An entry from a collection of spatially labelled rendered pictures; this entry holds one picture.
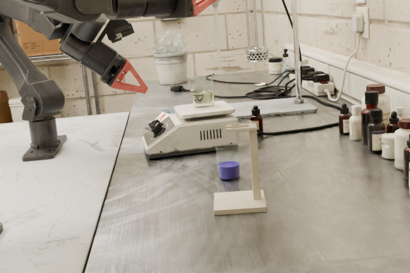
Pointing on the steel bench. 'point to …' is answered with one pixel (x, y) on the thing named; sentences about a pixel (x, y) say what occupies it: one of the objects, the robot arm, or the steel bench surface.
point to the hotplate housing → (193, 136)
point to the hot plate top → (183, 111)
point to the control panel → (160, 134)
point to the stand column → (295, 36)
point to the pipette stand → (255, 203)
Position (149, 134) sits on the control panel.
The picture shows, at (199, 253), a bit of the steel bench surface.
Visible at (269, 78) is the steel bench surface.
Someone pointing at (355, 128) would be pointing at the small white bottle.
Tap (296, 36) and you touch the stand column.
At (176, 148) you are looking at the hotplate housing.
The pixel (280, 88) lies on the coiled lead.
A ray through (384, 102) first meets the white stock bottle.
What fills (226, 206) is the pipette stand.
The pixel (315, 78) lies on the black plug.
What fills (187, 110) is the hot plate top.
